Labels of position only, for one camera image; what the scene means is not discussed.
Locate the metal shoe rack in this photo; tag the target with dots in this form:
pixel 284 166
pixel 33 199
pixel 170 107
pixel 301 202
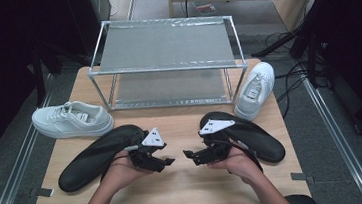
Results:
pixel 163 46

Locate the white sneaker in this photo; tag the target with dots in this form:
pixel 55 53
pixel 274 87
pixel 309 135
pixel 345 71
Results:
pixel 261 74
pixel 71 126

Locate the person's left hand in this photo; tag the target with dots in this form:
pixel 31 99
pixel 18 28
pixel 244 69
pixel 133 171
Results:
pixel 122 173

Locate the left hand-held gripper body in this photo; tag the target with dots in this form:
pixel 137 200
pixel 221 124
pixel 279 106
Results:
pixel 148 152

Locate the person's right hand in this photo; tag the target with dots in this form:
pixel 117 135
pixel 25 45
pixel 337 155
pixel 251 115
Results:
pixel 238 165

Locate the metal floor rail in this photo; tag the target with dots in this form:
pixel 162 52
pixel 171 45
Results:
pixel 13 185
pixel 340 140

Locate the coloured paper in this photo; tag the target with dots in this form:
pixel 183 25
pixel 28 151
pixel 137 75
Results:
pixel 205 8

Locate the black tripod stand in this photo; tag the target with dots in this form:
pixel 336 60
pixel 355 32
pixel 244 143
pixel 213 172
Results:
pixel 274 44

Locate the grey tape piece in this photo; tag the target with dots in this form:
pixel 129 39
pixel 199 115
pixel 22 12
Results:
pixel 42 192
pixel 301 177

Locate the black metal stand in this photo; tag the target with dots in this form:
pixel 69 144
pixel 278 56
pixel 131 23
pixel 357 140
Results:
pixel 38 79

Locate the black shoe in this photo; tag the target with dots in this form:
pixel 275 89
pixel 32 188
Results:
pixel 87 161
pixel 259 138

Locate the person's right leg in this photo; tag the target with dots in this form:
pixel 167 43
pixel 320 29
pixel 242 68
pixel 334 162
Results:
pixel 302 203

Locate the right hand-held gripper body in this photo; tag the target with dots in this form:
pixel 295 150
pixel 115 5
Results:
pixel 216 127

